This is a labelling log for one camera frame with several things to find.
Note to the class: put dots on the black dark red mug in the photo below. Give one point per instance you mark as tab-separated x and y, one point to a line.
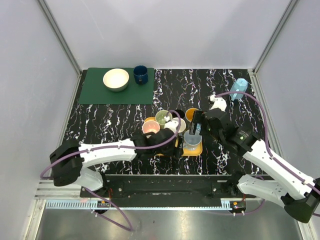
180	112

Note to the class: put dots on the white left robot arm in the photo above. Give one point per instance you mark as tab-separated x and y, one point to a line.
71	161

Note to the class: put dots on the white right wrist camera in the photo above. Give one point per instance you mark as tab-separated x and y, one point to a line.
217	103

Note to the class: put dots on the pale grey-blue mug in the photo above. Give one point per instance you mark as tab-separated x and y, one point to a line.
192	140

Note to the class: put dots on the light blue faceted mug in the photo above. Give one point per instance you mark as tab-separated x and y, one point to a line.
240	85

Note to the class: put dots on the pink ceramic mug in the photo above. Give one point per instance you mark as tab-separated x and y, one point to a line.
150	126

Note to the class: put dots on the dark blue mug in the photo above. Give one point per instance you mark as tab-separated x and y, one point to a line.
140	73

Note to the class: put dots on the slotted cable duct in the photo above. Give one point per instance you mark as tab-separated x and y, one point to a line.
96	204

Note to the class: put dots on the blue mug orange inside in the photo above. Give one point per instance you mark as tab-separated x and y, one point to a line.
189	115

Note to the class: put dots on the left aluminium frame post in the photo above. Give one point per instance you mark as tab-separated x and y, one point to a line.
59	35

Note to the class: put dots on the grey faceted mug white inside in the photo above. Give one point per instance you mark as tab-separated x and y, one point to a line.
183	125

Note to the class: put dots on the green table mat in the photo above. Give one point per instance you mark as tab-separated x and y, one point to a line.
94	92

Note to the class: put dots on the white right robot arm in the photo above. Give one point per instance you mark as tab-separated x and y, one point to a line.
293	190

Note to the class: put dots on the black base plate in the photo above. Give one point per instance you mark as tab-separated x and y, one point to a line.
174	188

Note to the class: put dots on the light green ceramic mug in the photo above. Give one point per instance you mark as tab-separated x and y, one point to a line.
162	117

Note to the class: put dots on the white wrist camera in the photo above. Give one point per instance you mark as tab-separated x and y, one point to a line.
172	125
217	103

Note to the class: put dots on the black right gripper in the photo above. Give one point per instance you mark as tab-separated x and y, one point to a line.
199	118

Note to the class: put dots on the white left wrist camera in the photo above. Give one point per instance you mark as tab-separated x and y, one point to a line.
172	125

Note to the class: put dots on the cream ceramic bowl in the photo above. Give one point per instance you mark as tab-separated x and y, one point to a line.
116	80

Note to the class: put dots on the yellow plastic tray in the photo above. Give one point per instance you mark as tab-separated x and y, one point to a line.
186	151

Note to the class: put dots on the aluminium frame post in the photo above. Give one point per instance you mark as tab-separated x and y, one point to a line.
275	34
59	35

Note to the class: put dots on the right aluminium frame post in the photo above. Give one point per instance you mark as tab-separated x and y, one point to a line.
275	34

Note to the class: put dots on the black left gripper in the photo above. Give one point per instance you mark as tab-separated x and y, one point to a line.
178	149

